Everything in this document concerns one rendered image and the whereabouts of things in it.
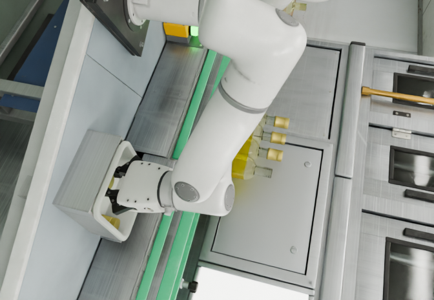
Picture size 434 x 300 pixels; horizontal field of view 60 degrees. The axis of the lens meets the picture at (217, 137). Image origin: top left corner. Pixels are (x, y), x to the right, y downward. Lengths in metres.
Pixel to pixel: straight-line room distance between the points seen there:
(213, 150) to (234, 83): 0.11
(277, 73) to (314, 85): 0.97
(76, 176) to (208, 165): 0.32
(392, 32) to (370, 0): 0.68
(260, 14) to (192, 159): 0.23
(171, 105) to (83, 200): 0.40
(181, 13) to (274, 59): 0.39
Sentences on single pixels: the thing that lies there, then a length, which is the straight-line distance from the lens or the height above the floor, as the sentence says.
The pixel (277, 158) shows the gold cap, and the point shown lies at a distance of 1.11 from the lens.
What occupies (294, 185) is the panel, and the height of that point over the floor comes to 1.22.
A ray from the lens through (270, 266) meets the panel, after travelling 1.15.
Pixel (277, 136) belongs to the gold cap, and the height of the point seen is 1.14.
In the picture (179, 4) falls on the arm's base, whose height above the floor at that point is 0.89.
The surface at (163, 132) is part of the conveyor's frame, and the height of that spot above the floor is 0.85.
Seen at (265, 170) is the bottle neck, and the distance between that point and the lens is 1.10.
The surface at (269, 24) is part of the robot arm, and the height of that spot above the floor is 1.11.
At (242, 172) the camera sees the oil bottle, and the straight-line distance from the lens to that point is 1.08.
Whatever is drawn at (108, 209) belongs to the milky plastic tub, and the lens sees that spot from 0.98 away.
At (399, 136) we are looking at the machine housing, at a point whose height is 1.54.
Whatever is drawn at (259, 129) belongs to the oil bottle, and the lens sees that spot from 1.14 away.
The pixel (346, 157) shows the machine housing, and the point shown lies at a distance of 1.31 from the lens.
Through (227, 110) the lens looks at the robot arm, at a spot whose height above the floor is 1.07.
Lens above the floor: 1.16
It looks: 10 degrees down
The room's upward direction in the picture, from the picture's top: 101 degrees clockwise
